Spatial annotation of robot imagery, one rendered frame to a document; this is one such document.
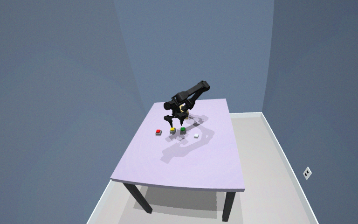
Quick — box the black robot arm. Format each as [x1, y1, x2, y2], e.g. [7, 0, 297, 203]
[164, 80, 210, 120]

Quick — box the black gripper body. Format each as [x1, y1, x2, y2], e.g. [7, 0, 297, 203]
[164, 108, 181, 121]

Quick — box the yellow button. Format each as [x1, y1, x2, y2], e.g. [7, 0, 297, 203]
[170, 127, 176, 134]

